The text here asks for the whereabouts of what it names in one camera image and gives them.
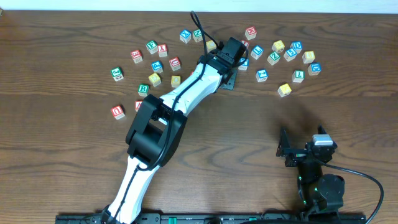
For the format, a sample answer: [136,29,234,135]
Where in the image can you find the red U block centre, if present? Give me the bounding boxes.
[169,57,181,71]

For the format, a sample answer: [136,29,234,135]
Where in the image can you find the red H letter block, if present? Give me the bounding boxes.
[245,26,257,40]

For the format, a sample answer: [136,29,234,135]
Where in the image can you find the yellow C letter block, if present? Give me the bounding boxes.
[206,40,217,52]

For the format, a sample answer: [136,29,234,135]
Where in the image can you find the left black cable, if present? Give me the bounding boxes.
[99,11,224,224]

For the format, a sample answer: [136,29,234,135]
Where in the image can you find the red u block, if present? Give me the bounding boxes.
[111,105,125,119]
[169,57,181,71]

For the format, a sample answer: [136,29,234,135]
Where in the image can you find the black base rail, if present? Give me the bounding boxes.
[55,212,367,224]

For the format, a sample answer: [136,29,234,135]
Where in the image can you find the blue P letter block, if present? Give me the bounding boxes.
[151,60,163,73]

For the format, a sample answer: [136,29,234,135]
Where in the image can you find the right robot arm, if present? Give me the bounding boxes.
[276,126,345,220]

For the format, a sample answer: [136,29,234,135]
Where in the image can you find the blue Z letter block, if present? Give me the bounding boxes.
[256,69,269,82]

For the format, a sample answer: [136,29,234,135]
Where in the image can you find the green Z letter block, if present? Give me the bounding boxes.
[267,52,280,65]

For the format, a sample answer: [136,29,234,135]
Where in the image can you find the blue D block right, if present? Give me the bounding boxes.
[308,63,322,76]

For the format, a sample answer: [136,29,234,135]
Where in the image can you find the blue S letter block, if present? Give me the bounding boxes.
[284,48,297,62]

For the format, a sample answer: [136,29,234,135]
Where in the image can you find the green J letter block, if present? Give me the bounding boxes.
[111,67,124,82]

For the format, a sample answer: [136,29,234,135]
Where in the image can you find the yellow O letter block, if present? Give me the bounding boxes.
[170,76,181,88]

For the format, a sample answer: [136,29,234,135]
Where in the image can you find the blue L letter block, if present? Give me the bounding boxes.
[251,45,264,60]

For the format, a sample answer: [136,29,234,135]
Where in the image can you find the red G letter block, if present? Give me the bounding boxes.
[131,50,143,63]

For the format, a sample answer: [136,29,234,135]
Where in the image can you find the red Y letter block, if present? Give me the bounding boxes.
[157,44,168,57]

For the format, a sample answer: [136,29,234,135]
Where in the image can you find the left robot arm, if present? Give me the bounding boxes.
[101,38,248,223]

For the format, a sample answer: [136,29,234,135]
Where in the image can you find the green B letter block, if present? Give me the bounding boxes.
[137,84,150,97]

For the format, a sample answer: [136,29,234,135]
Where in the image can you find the blue D block upper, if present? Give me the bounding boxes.
[290,41,303,54]

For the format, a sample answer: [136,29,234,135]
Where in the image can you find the red I block upper right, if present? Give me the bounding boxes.
[241,40,249,49]

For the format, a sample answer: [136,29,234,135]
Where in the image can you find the green L letter block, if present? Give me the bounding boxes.
[292,70,305,83]

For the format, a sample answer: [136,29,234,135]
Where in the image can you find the yellow 8 letter block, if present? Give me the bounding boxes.
[302,51,315,64]

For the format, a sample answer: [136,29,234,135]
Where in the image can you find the green F letter block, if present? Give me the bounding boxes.
[146,40,158,54]

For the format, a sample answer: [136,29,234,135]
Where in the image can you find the black cable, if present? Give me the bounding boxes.
[323,163,385,224]
[99,11,224,224]

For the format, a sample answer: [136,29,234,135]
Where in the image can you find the red A letter block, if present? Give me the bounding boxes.
[135,100,142,112]

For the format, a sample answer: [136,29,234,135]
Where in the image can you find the right black cable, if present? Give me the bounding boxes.
[323,163,385,224]

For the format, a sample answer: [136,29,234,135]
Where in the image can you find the green N letter block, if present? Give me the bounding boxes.
[192,29,203,42]

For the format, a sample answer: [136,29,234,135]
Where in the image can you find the blue d block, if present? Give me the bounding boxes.
[308,63,322,76]
[290,41,303,54]

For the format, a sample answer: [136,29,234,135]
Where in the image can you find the yellow block upper right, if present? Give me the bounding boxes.
[272,40,285,54]

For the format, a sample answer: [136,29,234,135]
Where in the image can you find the red U block left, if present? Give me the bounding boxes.
[111,105,125,119]

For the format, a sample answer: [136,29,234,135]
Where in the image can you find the yellow block left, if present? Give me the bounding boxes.
[149,72,162,87]

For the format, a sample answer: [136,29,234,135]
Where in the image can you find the blue X letter block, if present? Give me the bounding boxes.
[180,29,192,44]

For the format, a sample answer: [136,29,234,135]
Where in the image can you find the blue T letter block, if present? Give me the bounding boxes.
[238,58,249,70]

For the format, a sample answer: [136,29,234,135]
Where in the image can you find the yellow block lower right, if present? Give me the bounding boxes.
[277,83,292,98]

